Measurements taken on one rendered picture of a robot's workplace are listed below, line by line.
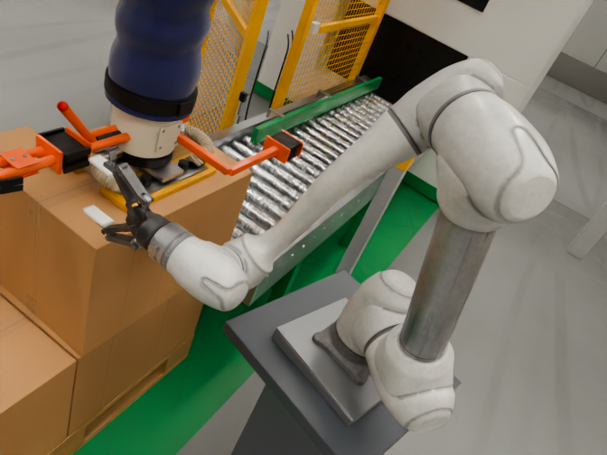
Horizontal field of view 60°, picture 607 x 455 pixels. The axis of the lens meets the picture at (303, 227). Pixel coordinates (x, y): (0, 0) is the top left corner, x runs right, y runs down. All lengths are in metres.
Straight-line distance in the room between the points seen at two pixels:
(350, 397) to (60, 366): 0.76
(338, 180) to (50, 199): 0.73
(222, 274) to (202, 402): 1.22
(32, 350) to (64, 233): 0.38
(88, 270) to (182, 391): 0.98
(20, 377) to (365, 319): 0.87
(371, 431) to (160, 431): 0.94
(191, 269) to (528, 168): 0.62
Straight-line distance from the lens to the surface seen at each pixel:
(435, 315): 1.04
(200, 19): 1.29
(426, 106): 0.91
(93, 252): 1.28
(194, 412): 2.16
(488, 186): 0.78
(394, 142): 0.93
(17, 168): 1.24
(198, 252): 1.04
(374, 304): 1.30
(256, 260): 1.14
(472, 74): 0.94
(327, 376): 1.38
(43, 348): 1.59
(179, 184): 1.48
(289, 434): 1.64
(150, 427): 2.10
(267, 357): 1.40
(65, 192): 1.41
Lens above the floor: 1.81
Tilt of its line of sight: 35 degrees down
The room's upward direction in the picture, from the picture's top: 24 degrees clockwise
